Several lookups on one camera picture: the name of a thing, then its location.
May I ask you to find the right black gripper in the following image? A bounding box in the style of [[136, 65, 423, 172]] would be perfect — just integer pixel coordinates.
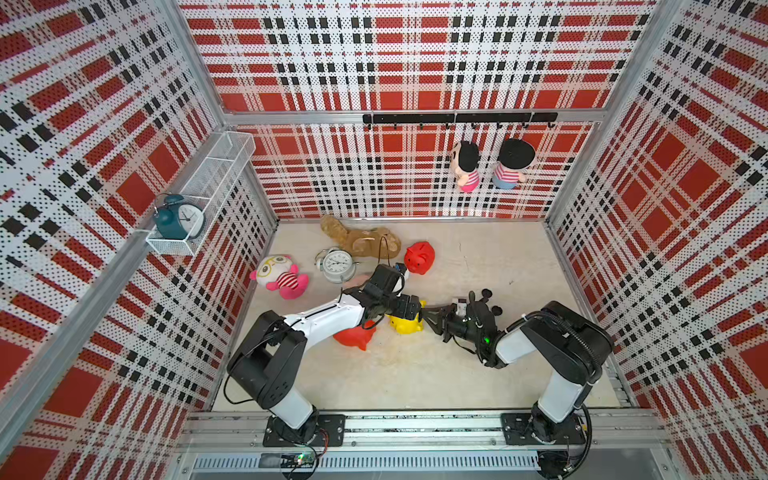
[[420, 304, 482, 347]]

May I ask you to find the pink piggy bank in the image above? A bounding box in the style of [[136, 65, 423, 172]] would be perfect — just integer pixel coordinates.
[[344, 274, 371, 291]]

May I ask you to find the yellow piggy bank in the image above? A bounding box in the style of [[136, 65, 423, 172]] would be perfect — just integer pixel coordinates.
[[388, 296, 425, 335]]

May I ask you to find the red piggy bank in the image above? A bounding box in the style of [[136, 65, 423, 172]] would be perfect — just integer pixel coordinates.
[[404, 241, 436, 275], [333, 321, 376, 351]]

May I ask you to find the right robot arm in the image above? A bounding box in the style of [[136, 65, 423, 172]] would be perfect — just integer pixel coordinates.
[[419, 289, 614, 445]]

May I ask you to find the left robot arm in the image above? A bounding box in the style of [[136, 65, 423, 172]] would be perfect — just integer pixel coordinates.
[[226, 264, 421, 445]]

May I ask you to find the silver alarm clock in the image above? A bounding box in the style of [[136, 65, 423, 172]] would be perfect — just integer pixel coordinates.
[[315, 248, 357, 284]]

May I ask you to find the brown plush dog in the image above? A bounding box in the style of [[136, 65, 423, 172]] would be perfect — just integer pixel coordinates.
[[320, 215, 402, 260]]

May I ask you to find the pink owl plush toy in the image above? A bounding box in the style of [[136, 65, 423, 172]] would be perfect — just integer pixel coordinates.
[[249, 255, 310, 300]]

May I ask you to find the doll with pink shirt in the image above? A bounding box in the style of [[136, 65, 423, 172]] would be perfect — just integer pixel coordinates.
[[450, 141, 480, 193]]

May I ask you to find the doll with blue pants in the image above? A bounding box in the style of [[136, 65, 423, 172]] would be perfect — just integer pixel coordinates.
[[492, 138, 535, 190]]

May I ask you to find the green circuit board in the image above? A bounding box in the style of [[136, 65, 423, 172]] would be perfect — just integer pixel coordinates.
[[280, 452, 316, 471]]

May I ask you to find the teal alarm clock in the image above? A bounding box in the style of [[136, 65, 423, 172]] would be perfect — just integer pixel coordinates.
[[153, 193, 206, 240]]

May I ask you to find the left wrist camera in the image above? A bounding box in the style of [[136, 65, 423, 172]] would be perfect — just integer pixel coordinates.
[[365, 263, 408, 298]]

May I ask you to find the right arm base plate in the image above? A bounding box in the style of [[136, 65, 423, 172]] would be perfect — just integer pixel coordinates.
[[501, 413, 586, 447]]

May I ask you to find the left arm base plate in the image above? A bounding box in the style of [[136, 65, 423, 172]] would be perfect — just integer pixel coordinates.
[[262, 411, 346, 448]]

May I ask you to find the white wire shelf basket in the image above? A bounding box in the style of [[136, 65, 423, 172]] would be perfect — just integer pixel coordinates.
[[146, 131, 255, 257]]

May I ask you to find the black hook rail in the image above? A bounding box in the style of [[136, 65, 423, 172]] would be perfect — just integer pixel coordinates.
[[362, 112, 559, 126]]

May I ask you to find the aluminium front rail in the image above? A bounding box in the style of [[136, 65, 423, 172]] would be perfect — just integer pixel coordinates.
[[168, 408, 683, 479]]

